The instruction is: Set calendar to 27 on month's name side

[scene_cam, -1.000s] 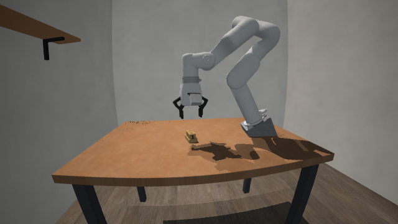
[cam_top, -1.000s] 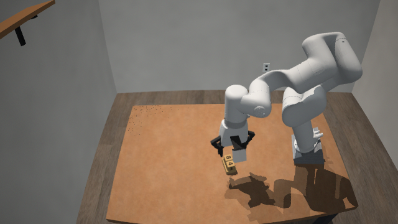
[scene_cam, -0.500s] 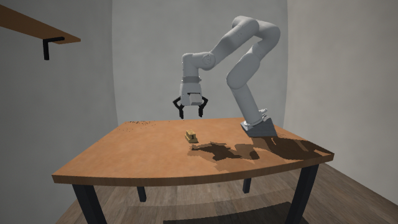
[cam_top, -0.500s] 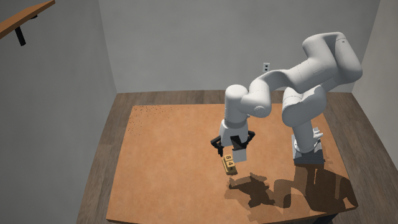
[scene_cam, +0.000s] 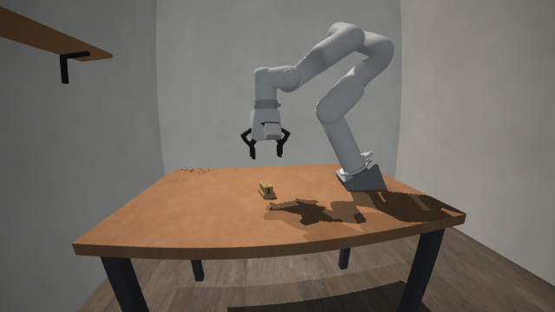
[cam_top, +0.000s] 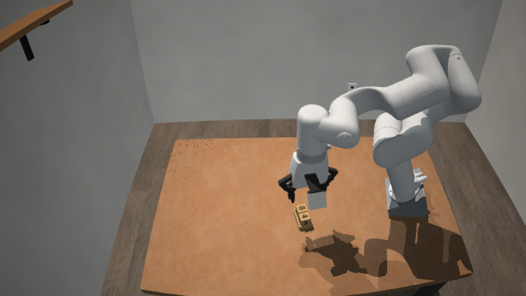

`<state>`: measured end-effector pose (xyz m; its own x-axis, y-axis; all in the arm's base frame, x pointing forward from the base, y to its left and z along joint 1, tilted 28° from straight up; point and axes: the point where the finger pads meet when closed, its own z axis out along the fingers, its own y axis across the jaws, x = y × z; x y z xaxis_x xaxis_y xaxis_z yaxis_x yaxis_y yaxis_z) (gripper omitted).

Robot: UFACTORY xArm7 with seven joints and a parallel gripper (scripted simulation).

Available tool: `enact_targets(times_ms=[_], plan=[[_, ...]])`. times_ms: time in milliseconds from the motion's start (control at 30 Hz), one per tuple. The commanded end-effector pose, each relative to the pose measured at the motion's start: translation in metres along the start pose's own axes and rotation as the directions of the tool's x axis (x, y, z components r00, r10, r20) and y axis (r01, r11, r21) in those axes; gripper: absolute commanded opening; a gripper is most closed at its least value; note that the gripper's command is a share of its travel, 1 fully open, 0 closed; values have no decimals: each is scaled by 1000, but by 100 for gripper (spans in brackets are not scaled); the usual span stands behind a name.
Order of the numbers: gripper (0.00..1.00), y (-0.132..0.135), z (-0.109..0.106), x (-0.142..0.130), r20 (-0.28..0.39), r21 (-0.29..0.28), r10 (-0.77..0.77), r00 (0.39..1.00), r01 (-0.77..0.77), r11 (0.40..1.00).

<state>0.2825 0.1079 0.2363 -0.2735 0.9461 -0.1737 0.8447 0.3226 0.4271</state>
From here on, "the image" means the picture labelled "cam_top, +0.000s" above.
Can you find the tan number cube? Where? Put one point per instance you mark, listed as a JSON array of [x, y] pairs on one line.
[[301, 209], [304, 218]]

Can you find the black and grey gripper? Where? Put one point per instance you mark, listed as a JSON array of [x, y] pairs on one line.
[[297, 171]]

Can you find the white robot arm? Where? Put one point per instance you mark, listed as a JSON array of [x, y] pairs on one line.
[[449, 81]]

